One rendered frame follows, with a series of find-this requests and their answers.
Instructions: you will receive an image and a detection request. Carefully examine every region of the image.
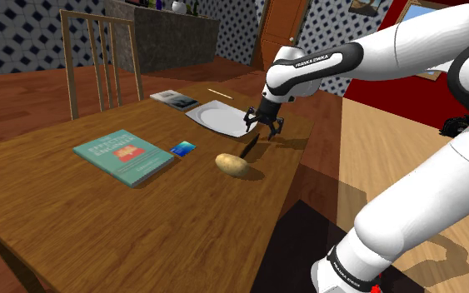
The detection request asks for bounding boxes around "wooden framed window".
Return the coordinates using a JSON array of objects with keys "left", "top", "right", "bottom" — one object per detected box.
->
[{"left": 395, "top": 0, "right": 455, "bottom": 81}]

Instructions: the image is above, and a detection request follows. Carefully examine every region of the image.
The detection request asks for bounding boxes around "dark framed wall picture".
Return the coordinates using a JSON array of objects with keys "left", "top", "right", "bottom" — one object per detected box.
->
[{"left": 347, "top": 0, "right": 384, "bottom": 18}]

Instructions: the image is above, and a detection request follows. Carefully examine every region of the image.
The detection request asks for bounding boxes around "white square plate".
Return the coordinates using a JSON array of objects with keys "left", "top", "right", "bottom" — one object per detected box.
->
[{"left": 184, "top": 99, "right": 260, "bottom": 139}]

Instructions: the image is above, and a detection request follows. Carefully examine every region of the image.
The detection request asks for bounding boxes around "wooden table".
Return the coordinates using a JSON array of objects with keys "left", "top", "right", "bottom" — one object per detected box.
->
[{"left": 0, "top": 81, "right": 317, "bottom": 293}]

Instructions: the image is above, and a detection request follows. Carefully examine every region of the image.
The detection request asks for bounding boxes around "pale thin stick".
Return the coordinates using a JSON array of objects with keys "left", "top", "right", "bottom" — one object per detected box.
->
[{"left": 207, "top": 87, "right": 235, "bottom": 101}]

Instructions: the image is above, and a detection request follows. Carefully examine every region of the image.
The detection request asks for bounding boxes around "black ribbed round object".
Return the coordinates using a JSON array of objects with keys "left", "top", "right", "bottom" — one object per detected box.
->
[{"left": 438, "top": 114, "right": 469, "bottom": 138}]

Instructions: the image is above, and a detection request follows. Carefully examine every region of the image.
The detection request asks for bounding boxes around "black knife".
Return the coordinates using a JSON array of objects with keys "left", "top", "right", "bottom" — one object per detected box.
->
[{"left": 238, "top": 133, "right": 262, "bottom": 161}]

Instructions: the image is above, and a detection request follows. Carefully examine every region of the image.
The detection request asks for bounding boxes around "black robot stand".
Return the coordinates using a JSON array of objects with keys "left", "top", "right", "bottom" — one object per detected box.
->
[{"left": 250, "top": 198, "right": 426, "bottom": 293}]

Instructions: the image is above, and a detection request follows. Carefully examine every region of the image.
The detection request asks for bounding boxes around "brown potato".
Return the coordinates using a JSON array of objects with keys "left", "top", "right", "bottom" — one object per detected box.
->
[{"left": 214, "top": 151, "right": 252, "bottom": 178}]

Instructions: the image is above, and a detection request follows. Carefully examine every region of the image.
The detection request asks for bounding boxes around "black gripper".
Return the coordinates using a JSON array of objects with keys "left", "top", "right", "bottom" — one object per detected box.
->
[{"left": 243, "top": 97, "right": 286, "bottom": 142}]

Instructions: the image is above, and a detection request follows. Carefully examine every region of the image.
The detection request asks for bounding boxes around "dark stone counter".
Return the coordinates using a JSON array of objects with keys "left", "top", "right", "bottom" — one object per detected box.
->
[{"left": 103, "top": 0, "right": 222, "bottom": 75}]

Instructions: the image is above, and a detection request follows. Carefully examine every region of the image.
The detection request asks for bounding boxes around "blue card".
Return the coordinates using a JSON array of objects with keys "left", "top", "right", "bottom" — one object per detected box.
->
[{"left": 168, "top": 140, "right": 197, "bottom": 158}]

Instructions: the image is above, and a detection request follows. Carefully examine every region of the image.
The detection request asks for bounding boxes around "grey book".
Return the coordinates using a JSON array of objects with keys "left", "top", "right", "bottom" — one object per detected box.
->
[{"left": 148, "top": 89, "right": 200, "bottom": 112}]

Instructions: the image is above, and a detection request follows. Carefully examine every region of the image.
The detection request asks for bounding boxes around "teal book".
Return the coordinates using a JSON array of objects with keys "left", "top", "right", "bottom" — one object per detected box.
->
[{"left": 72, "top": 128, "right": 176, "bottom": 189}]

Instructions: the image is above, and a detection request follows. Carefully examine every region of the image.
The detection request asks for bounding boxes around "wooden slat-back chair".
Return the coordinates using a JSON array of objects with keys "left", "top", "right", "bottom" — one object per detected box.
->
[{"left": 59, "top": 9, "right": 145, "bottom": 121}]

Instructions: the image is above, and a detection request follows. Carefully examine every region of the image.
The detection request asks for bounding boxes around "wooden door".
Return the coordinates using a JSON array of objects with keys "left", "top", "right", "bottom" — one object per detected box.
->
[{"left": 250, "top": 0, "right": 313, "bottom": 72}]

